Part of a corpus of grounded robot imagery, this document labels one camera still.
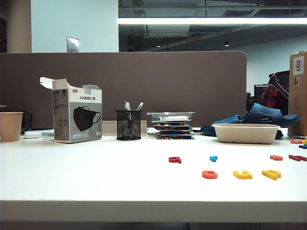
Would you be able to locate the orange letter c magnet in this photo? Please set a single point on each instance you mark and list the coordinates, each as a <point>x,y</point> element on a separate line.
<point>205,175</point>

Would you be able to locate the yellow letter u magnet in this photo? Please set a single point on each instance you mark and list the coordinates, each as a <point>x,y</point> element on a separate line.
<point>238,175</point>

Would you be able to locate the yellow letter p magnet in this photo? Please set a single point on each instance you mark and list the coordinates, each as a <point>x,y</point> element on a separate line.
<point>268,173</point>

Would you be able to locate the flat magnet letter pack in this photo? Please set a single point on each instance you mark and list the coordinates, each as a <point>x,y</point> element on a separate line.
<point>175,132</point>
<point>175,137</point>
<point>172,124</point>

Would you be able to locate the red letter q magnet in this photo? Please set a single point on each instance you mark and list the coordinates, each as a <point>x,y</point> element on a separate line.
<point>173,159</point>

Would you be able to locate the blue letter r magnet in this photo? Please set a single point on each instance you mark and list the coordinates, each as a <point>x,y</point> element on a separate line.
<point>212,158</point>

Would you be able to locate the orange letter s magnet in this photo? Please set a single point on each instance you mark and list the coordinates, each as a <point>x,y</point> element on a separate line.
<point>275,157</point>

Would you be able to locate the brown paper cup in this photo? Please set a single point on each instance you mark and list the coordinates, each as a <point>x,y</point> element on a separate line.
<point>10,127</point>

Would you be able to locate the orange letter n magnet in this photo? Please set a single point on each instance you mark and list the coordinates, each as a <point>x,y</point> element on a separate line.
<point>296,141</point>

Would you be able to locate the dark red letter h magnet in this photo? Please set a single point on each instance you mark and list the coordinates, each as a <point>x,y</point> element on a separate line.
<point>295,157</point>

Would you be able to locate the blue letter y magnet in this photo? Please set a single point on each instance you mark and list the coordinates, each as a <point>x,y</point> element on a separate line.
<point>303,146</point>

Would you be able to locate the clear plastic package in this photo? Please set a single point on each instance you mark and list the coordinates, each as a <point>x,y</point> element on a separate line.
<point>168,117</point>

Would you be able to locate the black white pen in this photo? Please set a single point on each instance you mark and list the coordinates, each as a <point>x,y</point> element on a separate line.
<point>140,106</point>
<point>126,105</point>

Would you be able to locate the black mesh pen holder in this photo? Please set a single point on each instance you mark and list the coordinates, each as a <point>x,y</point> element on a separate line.
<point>128,127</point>

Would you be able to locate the brown desk partition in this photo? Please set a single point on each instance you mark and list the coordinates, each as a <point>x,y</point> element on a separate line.
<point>168,79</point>

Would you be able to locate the grey face mask box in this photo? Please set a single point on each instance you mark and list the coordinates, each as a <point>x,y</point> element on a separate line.
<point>84,115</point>

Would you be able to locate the beige pulp tray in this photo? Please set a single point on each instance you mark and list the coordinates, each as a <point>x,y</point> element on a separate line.
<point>247,134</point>

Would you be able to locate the black monitor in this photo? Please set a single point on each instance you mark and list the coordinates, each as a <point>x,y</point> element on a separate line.
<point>258,93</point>

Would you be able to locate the red plaid garment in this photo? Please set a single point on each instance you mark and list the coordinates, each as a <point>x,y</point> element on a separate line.
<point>271,95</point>

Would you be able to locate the white earbud case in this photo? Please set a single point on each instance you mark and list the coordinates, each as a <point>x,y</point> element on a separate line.
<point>32,134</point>

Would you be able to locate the black office chair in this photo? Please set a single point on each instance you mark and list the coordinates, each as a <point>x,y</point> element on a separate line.
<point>283,74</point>

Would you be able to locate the brown cardboard box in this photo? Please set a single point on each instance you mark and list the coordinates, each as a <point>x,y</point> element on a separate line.
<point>298,100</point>

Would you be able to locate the silver wall plate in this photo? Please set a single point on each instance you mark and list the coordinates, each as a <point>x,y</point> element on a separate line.
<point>72,44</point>

